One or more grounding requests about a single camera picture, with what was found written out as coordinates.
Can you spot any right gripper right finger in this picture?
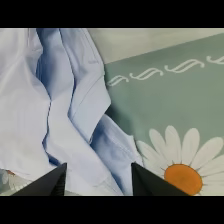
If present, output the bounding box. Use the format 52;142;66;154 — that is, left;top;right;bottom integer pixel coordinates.
130;162;190;197

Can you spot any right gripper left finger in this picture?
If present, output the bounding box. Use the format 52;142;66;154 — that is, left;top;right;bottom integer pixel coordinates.
12;162;68;197

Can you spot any light blue shirt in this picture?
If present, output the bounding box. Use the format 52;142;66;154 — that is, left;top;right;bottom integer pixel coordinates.
0;27;145;197

